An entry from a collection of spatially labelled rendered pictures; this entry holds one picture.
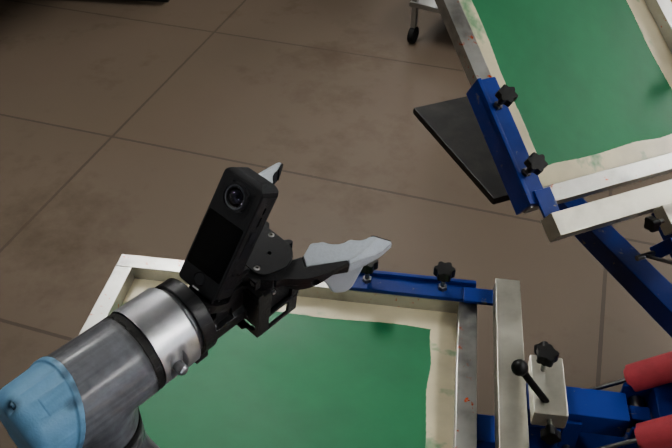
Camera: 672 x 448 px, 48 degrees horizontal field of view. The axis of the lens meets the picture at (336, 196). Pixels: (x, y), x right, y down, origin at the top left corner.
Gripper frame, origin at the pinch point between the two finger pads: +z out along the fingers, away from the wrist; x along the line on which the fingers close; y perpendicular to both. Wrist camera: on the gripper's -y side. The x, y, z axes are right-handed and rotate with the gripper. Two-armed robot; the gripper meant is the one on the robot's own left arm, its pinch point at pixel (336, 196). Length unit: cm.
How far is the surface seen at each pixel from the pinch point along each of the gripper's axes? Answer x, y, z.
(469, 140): -39, 79, 110
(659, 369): 33, 54, 56
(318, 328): -23, 76, 31
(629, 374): 30, 58, 54
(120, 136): -226, 200, 117
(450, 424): 10, 71, 31
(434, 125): -50, 80, 109
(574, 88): -15, 45, 106
